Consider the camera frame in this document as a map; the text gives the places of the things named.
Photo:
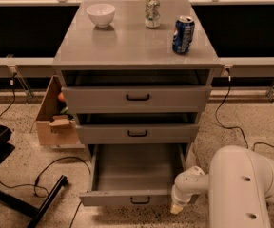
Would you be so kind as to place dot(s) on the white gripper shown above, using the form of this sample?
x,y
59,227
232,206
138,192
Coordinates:
x,y
179,198

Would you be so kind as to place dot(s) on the grey bottom drawer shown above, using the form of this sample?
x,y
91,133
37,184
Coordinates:
x,y
133,174

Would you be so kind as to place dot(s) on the grey drawer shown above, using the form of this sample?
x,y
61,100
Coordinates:
x,y
133,174
137,133
136,99

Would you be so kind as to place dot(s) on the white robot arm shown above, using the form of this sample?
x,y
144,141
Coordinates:
x,y
240,184

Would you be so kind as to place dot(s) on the grey middle drawer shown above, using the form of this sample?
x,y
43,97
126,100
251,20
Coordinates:
x,y
137,133

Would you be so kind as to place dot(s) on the grey top drawer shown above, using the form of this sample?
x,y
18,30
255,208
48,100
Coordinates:
x,y
136,99

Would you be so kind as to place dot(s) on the grey drawer cabinet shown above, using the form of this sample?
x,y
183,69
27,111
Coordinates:
x,y
127,53

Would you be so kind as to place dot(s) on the orange object in box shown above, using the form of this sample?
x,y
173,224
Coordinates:
x,y
61,97

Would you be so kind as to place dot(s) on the cardboard box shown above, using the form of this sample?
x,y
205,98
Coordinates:
x,y
54,128

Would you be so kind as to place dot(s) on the blue soda can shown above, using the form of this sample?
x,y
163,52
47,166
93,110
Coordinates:
x,y
183,34

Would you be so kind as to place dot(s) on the black office chair base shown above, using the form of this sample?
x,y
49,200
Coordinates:
x,y
20,169

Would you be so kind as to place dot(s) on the white bowl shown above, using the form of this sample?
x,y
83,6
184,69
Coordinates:
x,y
101,15

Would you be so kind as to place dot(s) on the grey railing beam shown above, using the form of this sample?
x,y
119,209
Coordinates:
x,y
239,67

